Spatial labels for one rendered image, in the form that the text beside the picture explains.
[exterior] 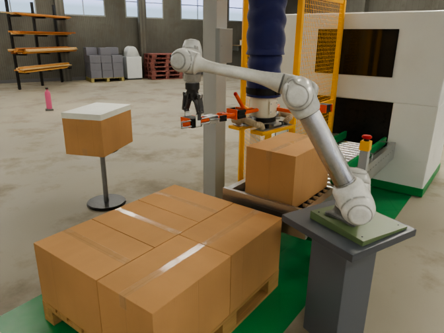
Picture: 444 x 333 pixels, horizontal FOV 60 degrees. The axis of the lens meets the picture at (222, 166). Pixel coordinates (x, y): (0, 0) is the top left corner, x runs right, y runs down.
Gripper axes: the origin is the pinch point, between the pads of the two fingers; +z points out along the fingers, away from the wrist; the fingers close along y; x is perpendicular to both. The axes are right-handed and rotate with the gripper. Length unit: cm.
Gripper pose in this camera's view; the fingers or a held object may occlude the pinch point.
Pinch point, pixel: (192, 120)
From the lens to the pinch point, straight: 207.7
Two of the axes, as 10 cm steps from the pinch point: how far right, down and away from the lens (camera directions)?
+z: -0.1, 9.5, 3.2
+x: -7.2, 2.1, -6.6
